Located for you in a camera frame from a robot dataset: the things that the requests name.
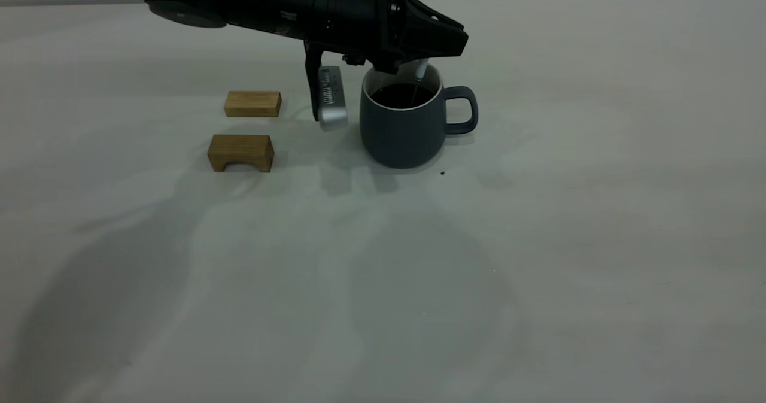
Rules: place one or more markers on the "arched wooden block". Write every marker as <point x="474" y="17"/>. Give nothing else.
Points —
<point x="239" y="145"/>

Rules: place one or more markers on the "flat rectangular wooden block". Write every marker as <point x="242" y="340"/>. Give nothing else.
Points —
<point x="252" y="104"/>

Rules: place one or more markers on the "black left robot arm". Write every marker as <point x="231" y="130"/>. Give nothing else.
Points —
<point x="269" y="2"/>

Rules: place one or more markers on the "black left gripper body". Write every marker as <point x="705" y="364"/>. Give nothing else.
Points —
<point x="378" y="26"/>

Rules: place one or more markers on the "dark grey ceramic mug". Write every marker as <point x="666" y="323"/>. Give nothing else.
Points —
<point x="401" y="139"/>

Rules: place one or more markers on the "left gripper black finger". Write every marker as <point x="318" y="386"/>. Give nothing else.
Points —
<point x="431" y="48"/>
<point x="428" y="23"/>

